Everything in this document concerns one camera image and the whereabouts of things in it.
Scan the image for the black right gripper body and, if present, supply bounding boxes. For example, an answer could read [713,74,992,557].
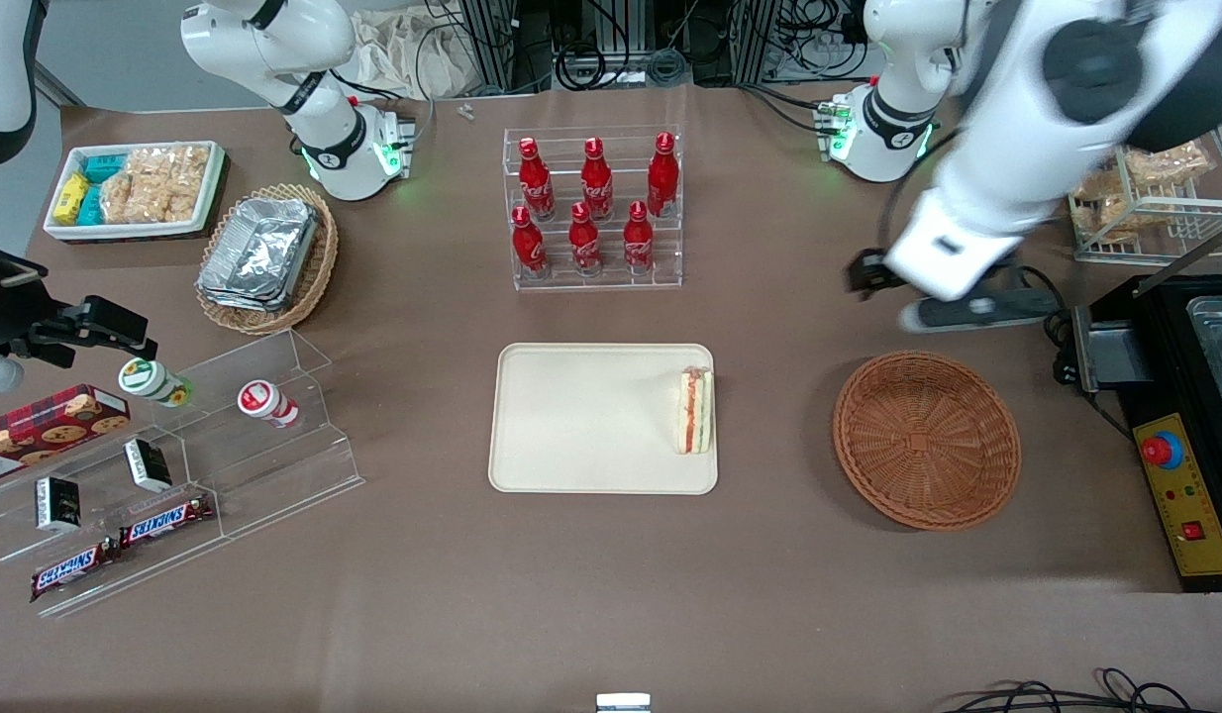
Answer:
[0,241,77,363]

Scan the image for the triangular sandwich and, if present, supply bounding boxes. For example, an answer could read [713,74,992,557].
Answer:
[674,365,715,457]

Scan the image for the round brown wicker basket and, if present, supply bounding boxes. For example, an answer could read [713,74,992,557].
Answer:
[832,350,1023,534]

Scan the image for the white rectangular snack tray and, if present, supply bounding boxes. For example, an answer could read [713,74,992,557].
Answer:
[43,140,227,242]

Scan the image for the oval light wicker basket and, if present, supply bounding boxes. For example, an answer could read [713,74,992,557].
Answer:
[194,182,341,337]

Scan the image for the beige plastic tray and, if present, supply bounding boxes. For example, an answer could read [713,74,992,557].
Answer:
[487,342,720,496]

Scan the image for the green capped yogurt bottle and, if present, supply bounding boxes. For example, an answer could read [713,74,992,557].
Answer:
[117,357,195,410]

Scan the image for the red plaid cookie box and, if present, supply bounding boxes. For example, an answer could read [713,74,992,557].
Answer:
[0,383,133,487]

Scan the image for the clear rice cracker pack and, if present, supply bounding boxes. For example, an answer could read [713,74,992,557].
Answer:
[100,174,198,226]
[124,145,212,199]

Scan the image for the small black white box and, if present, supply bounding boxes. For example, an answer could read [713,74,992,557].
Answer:
[34,475,84,534]
[123,437,174,494]

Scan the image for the yellow snack pack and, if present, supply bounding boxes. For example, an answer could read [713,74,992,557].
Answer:
[53,172,90,225]

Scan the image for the red capped yogurt bottle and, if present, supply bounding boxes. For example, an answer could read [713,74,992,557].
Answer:
[237,379,302,430]

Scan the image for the Snickers chocolate bar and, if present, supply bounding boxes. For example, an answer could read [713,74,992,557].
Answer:
[118,491,217,552]
[29,537,123,604]

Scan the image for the clear acrylic bottle rack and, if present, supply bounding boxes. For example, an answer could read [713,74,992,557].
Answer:
[501,124,685,292]

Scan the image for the clear acrylic step shelf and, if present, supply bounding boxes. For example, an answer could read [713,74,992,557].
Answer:
[0,328,366,621]

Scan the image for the red cola bottle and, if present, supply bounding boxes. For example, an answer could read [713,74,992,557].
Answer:
[567,200,604,277]
[622,200,657,276]
[511,204,551,278]
[580,136,615,222]
[517,136,558,222]
[646,131,681,219]

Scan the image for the bagged fried snack pack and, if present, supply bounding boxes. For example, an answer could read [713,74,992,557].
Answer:
[1124,141,1213,191]
[1070,170,1135,244]

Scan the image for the black appliance base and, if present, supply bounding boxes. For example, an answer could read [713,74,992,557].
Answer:
[1070,273,1222,595]

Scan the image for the yellow control panel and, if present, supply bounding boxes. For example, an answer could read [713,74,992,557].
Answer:
[1133,413,1222,578]

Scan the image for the beige cloth bag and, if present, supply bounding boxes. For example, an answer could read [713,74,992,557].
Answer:
[352,8,475,102]

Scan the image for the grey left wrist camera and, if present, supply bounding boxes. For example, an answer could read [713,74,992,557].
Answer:
[899,289,1061,335]

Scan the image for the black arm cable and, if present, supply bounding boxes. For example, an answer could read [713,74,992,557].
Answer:
[1012,262,1072,343]

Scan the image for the black base cable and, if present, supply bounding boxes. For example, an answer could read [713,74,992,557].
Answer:
[738,82,838,136]

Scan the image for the grey metal bracket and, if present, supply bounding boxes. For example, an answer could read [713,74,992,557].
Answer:
[1070,305,1154,394]

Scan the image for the white wire rack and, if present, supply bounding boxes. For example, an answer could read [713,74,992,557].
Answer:
[1067,124,1222,266]

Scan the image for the coiled black cables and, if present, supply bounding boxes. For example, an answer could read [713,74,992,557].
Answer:
[555,40,693,88]

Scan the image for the aluminium frame post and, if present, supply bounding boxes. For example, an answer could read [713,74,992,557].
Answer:
[458,0,520,95]

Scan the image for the black floor cables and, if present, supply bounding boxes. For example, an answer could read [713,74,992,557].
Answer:
[943,667,1201,713]

